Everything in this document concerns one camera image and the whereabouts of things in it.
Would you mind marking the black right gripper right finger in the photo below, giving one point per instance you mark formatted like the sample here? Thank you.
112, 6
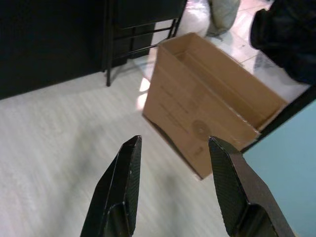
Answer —
244, 197

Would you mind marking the black cloth heap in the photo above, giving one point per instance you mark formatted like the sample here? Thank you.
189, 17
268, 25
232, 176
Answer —
284, 37

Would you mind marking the black metal chair frame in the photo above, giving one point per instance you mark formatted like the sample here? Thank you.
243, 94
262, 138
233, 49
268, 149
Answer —
108, 61

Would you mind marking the grey green bag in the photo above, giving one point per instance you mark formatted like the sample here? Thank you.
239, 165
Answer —
223, 14

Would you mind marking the black low cabinet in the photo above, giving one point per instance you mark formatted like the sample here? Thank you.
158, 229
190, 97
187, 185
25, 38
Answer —
49, 37

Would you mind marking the brown cardboard box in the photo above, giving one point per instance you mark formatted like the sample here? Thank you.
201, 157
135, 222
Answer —
177, 98

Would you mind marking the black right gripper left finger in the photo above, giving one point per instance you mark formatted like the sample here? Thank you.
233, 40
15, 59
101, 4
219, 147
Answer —
118, 192

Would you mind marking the white plastic bag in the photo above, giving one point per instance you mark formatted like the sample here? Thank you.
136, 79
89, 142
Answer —
195, 17

